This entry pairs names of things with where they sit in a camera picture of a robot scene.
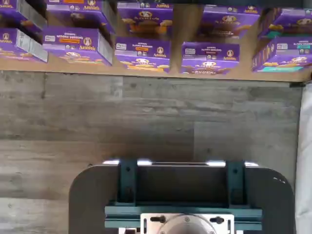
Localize dark grey robot stand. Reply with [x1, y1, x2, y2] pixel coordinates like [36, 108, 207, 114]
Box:
[69, 159, 297, 234]

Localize teal metal frame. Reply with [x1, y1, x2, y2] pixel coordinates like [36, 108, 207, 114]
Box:
[104, 159, 263, 229]

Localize silver mounting plate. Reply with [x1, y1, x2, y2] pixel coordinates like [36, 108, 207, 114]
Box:
[140, 213, 235, 234]

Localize plain white side curtain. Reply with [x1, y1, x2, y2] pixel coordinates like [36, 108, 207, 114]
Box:
[298, 86, 312, 234]

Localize purple Annie's box teal band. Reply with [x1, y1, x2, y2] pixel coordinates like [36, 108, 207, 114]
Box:
[252, 36, 312, 73]
[257, 8, 312, 39]

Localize wooden shelf board purple boxes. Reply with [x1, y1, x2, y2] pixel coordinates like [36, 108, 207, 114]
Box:
[0, 0, 312, 83]

